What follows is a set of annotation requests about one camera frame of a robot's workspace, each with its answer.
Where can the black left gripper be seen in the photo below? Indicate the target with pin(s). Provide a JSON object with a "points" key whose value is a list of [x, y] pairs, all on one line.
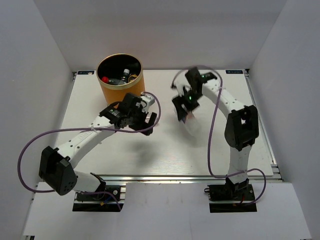
{"points": [[144, 114]]}

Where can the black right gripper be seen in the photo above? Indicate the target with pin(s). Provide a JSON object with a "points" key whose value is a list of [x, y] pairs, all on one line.
{"points": [[178, 101]]}

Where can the blue label water bottle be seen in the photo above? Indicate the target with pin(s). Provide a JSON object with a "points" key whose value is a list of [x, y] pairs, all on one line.
{"points": [[190, 122]]}

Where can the yellow cap orange label bottle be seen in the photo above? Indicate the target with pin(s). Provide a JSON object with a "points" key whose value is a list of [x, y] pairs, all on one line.
{"points": [[131, 78]]}

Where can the black cap black label bottle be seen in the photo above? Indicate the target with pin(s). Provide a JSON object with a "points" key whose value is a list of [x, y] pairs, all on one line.
{"points": [[125, 75]]}

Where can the red label water bottle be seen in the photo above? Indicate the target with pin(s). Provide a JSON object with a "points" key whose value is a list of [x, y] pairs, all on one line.
{"points": [[112, 81]]}

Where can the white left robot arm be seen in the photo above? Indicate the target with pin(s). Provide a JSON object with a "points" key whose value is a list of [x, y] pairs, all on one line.
{"points": [[57, 165]]}

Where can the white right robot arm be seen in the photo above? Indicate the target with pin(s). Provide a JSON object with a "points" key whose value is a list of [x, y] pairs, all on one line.
{"points": [[241, 130]]}

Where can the orange cylindrical bin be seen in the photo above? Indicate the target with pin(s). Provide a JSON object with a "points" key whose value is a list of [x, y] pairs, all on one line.
{"points": [[113, 67]]}

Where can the blue logo sticker right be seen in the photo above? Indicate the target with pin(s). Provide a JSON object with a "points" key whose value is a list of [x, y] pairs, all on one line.
{"points": [[233, 71]]}

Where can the blue logo sticker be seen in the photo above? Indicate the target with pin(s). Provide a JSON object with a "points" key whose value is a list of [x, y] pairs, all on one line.
{"points": [[233, 71], [85, 72]]}

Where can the blue logo sticker left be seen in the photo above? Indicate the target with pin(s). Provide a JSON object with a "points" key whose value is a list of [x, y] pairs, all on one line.
{"points": [[85, 72]]}

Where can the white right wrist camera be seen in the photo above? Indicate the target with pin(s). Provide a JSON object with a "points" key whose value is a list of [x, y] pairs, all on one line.
{"points": [[179, 88]]}

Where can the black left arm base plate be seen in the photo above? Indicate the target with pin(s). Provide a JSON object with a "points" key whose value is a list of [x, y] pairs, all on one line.
{"points": [[101, 203]]}

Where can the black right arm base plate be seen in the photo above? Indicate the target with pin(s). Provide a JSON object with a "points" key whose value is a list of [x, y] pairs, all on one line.
{"points": [[220, 201]]}

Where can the aluminium table edge rail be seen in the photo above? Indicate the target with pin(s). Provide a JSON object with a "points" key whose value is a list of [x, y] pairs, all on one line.
{"points": [[276, 177]]}

